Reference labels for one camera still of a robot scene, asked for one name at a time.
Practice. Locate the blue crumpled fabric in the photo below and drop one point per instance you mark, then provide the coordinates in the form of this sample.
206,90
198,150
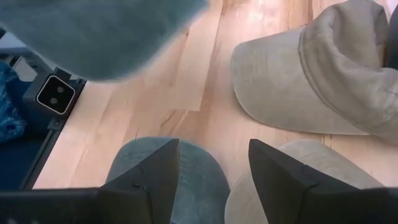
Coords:
9,118

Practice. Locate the grey metal frame bar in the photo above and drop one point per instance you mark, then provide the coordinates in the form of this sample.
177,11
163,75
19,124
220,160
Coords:
15,46

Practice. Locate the beige baseball cap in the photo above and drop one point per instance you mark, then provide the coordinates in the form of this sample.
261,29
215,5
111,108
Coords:
326,161
295,87

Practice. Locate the black camera box white-rimmed lens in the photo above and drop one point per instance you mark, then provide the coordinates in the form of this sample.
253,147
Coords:
56,95

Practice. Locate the grey-green baseball cap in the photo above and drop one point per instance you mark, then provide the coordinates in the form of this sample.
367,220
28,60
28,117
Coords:
202,186

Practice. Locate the grey-green fabric hat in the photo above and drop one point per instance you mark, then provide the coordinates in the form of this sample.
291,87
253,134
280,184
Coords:
93,37

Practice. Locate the black table edge rail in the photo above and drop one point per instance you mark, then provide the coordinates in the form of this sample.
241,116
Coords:
40,158

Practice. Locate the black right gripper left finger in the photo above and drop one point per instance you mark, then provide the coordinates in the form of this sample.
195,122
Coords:
149,193

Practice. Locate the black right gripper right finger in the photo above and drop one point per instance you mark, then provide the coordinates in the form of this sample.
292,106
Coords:
286,186

